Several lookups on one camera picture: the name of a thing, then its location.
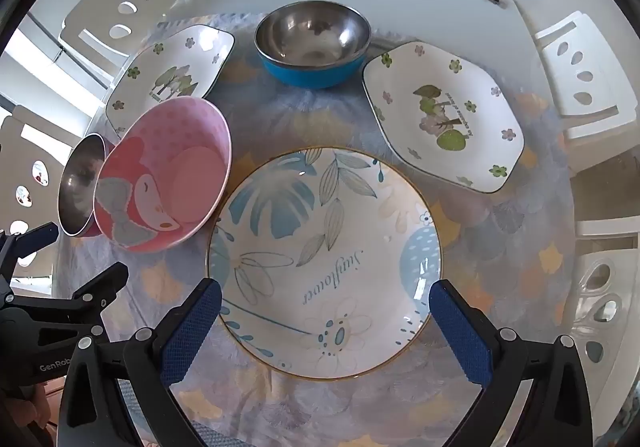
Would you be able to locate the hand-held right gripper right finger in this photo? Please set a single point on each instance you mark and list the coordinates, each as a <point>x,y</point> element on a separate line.
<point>460,332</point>

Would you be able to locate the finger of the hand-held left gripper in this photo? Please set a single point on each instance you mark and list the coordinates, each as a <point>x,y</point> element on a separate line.
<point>100,287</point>
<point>35,238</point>

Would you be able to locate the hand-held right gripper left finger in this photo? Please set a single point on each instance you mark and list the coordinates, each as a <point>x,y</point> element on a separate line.
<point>192,332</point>

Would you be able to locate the red steel bowl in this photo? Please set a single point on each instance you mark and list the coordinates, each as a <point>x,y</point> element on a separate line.
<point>80,182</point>

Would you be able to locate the pink cartoon bowl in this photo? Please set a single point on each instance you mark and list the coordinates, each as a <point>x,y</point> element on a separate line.
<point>190,177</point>

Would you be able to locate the round blue floral plate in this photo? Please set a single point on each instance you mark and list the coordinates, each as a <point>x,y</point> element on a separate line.
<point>325,237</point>

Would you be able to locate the blue steel bowl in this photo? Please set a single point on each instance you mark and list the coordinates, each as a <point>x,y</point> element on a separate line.
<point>310,37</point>

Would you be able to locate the white chair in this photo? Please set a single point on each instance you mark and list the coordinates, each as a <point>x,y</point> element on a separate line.
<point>550,52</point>
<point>30,142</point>
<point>100,12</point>
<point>600,237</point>

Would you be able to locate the scale-patterned fluffy mat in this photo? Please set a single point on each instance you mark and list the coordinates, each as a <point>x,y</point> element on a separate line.
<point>280,127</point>

